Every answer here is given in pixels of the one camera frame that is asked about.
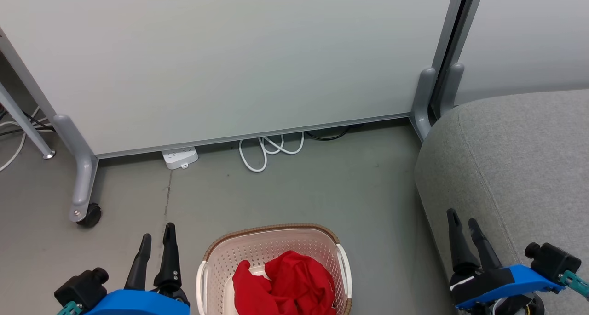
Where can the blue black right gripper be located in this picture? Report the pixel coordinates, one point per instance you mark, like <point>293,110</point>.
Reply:
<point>501,283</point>

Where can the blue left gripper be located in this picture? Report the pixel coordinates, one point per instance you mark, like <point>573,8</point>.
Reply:
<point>138,303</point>

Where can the red cloth garment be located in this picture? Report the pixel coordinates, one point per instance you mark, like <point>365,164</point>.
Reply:
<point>294,283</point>

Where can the grey fabric sofa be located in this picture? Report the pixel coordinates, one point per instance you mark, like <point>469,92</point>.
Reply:
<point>520,168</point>

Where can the black caster wheel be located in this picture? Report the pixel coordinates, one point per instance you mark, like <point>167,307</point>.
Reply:
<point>92,216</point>

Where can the beige plastic laundry basket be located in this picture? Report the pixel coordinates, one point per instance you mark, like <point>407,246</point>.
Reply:
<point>257,250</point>

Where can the white power strip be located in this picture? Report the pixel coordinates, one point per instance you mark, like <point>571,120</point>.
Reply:
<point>180,157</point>

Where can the grey partition leg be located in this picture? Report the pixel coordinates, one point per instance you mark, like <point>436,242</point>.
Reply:
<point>453,87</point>
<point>422,103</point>
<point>83,172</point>

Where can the metal table leg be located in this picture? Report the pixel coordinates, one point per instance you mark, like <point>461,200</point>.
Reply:
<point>25,124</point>

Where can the wide white partition panel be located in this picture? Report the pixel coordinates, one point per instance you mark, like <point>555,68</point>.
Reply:
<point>230,53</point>

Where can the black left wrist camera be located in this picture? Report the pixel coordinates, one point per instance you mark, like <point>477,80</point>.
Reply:
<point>83,287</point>

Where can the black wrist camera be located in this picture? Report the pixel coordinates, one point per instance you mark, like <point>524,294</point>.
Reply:
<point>552,260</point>
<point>83,287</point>

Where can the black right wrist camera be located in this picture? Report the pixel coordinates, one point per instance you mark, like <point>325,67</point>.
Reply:
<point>552,260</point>

